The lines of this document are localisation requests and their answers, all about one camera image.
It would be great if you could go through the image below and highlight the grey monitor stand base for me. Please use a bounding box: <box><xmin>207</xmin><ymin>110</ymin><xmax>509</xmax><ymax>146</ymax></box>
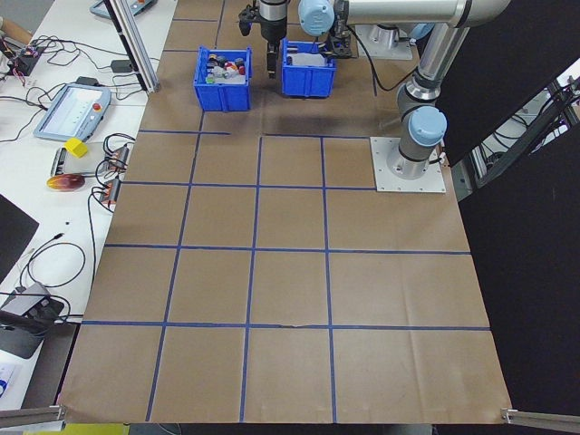
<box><xmin>0</xmin><ymin>312</ymin><xmax>51</xmax><ymax>360</ymax></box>

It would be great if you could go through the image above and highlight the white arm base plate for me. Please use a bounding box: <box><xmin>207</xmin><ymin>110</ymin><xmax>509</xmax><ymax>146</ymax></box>
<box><xmin>369</xmin><ymin>136</ymin><xmax>448</xmax><ymax>195</ymax></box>
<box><xmin>355</xmin><ymin>24</ymin><xmax>416</xmax><ymax>62</ymax></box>

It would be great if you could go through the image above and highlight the black monitor screen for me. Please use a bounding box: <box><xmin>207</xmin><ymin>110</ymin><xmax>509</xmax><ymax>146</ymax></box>
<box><xmin>0</xmin><ymin>193</ymin><xmax>41</xmax><ymax>285</ymax></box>

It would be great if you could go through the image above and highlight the black circuit board with wires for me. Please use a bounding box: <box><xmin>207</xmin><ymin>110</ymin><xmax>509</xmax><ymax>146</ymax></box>
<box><xmin>11</xmin><ymin>44</ymin><xmax>46</xmax><ymax>77</ymax></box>

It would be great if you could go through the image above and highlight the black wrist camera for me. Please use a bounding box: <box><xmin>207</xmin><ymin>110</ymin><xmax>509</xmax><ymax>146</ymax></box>
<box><xmin>237</xmin><ymin>6</ymin><xmax>255</xmax><ymax>37</ymax></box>

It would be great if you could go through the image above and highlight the blue bin of buttons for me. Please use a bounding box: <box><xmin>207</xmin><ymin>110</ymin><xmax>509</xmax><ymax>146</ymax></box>
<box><xmin>193</xmin><ymin>43</ymin><xmax>253</xmax><ymax>113</ymax></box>

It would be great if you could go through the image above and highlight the grey flat device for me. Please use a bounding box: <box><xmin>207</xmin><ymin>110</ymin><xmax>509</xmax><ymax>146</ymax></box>
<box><xmin>48</xmin><ymin>147</ymin><xmax>99</xmax><ymax>178</ymax></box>

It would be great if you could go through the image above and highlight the aluminium profile post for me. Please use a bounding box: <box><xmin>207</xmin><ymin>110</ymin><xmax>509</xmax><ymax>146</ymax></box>
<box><xmin>101</xmin><ymin>0</ymin><xmax>160</xmax><ymax>94</ymax></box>

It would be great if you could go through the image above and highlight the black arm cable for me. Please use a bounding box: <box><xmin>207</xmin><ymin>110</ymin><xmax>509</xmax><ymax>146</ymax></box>
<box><xmin>353</xmin><ymin>26</ymin><xmax>425</xmax><ymax>92</ymax></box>

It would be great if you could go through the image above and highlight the white bin liner sheet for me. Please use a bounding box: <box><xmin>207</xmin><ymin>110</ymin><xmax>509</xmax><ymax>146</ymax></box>
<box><xmin>287</xmin><ymin>52</ymin><xmax>328</xmax><ymax>69</ymax></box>

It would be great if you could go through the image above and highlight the black frame cover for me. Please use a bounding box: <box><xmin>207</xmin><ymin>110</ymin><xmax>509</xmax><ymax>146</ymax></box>
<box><xmin>446</xmin><ymin>0</ymin><xmax>580</xmax><ymax>425</ymax></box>

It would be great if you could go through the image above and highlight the blue grey teach pendant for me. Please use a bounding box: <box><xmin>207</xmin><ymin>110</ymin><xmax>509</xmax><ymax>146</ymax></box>
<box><xmin>32</xmin><ymin>82</ymin><xmax>113</xmax><ymax>141</ymax></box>
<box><xmin>89</xmin><ymin>0</ymin><xmax>158</xmax><ymax>19</ymax></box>

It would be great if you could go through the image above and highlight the red apple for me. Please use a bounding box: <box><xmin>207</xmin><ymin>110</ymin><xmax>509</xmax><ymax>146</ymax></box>
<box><xmin>46</xmin><ymin>174</ymin><xmax>87</xmax><ymax>192</ymax></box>

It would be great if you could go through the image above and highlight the white printed box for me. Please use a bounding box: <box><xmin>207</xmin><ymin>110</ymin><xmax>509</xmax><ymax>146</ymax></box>
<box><xmin>0</xmin><ymin>361</ymin><xmax>23</xmax><ymax>400</ymax></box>

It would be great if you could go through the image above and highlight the black orange cable adapter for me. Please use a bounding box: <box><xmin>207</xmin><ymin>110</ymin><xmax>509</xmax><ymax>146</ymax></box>
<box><xmin>106</xmin><ymin>144</ymin><xmax>132</xmax><ymax>171</ymax></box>
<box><xmin>97</xmin><ymin>179</ymin><xmax>121</xmax><ymax>205</ymax></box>

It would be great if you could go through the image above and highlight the blue bin with few parts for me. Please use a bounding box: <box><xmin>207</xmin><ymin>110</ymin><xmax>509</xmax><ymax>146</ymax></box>
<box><xmin>280</xmin><ymin>38</ymin><xmax>339</xmax><ymax>99</ymax></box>

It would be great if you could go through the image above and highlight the grey docking hub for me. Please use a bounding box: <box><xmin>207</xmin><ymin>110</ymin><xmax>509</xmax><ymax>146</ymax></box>
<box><xmin>0</xmin><ymin>281</ymin><xmax>64</xmax><ymax>325</ymax></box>

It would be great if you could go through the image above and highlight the black desk cable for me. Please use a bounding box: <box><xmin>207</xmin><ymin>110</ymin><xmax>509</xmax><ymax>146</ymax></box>
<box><xmin>17</xmin><ymin>230</ymin><xmax>99</xmax><ymax>291</ymax></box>

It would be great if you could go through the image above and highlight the metal V-shaped frame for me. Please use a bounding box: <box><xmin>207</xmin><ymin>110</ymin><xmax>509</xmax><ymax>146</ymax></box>
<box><xmin>455</xmin><ymin>74</ymin><xmax>580</xmax><ymax>203</ymax></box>

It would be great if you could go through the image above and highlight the aluminium table rail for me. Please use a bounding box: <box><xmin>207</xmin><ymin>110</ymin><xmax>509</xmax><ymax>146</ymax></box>
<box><xmin>500</xmin><ymin>407</ymin><xmax>580</xmax><ymax>427</ymax></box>
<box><xmin>0</xmin><ymin>404</ymin><xmax>68</xmax><ymax>432</ymax></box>

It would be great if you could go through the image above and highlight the yellow block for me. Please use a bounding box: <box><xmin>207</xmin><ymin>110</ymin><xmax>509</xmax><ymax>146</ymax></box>
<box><xmin>63</xmin><ymin>138</ymin><xmax>90</xmax><ymax>159</ymax></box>

